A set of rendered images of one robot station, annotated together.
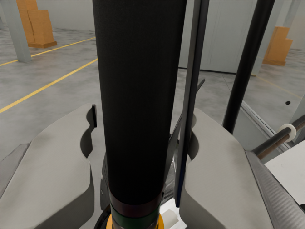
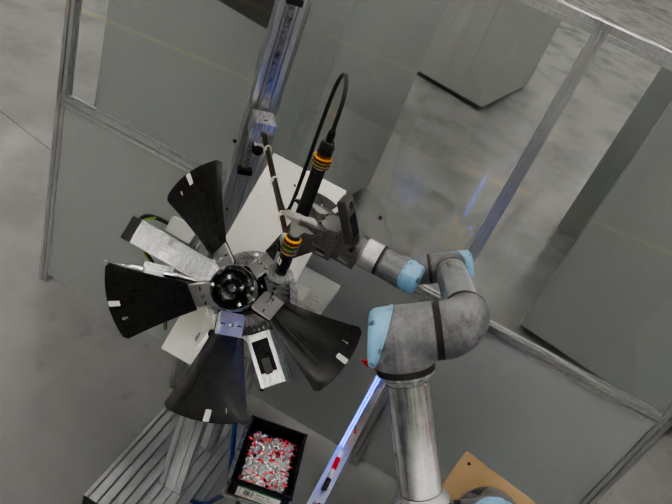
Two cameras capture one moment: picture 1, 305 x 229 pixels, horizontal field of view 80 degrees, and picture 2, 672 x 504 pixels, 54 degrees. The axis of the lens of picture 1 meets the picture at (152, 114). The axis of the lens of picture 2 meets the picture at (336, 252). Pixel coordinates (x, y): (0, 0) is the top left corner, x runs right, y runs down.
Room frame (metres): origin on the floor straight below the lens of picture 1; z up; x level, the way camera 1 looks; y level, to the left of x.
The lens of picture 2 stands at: (-0.33, 1.30, 2.34)
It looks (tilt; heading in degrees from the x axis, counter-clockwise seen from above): 34 degrees down; 283
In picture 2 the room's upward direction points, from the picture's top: 23 degrees clockwise
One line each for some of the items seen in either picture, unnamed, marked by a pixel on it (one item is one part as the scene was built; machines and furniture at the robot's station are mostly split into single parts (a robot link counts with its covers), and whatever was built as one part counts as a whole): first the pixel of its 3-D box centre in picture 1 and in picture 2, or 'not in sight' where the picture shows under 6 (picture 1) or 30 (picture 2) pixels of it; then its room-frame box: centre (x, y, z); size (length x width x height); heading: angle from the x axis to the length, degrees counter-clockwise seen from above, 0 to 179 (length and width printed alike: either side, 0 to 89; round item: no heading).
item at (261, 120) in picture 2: not in sight; (261, 126); (0.46, -0.49, 1.38); 0.10 x 0.07 x 0.08; 128
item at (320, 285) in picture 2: not in sight; (284, 280); (0.22, -0.54, 0.84); 0.36 x 0.24 x 0.03; 3
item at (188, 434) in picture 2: not in sight; (192, 422); (0.22, -0.09, 0.45); 0.09 x 0.04 x 0.91; 3
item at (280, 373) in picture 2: not in sight; (269, 358); (0.03, -0.03, 0.98); 0.20 x 0.16 x 0.20; 93
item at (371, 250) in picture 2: not in sight; (370, 254); (-0.11, -0.01, 1.48); 0.08 x 0.05 x 0.08; 93
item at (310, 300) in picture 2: not in sight; (302, 295); (0.12, -0.48, 0.87); 0.15 x 0.09 x 0.02; 4
